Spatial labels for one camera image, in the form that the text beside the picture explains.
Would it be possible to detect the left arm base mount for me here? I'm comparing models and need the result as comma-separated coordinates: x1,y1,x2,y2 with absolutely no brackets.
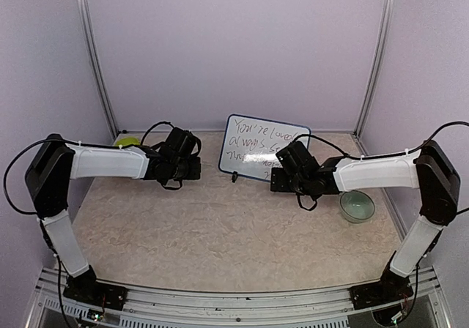
63,276,128,311

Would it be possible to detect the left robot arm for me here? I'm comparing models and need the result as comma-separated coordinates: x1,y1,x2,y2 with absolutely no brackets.
25,127,202,302

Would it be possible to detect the right aluminium frame post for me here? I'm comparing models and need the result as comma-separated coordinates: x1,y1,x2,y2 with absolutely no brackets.
354,0,395,138

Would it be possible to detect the small blue-framed whiteboard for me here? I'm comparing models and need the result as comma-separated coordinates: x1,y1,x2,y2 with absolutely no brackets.
218,114,311,182

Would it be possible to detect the left aluminium frame post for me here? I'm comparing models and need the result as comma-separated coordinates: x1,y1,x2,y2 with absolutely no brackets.
77,0,119,138

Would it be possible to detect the front aluminium rail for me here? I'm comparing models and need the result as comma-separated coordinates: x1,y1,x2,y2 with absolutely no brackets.
23,267,454,327

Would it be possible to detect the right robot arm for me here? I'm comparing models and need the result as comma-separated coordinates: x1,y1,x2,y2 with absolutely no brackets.
270,138,461,302

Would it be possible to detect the pale green glass bowl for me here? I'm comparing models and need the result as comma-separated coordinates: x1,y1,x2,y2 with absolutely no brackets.
339,190,375,223

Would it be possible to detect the aluminium frame post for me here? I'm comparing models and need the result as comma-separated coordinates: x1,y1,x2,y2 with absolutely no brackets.
354,0,395,138
77,0,119,138

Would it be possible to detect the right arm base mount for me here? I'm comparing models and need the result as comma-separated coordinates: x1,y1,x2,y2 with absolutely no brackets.
349,277,414,310

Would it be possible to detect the lime green bowl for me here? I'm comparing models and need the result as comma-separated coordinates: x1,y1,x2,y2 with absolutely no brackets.
114,137,140,146

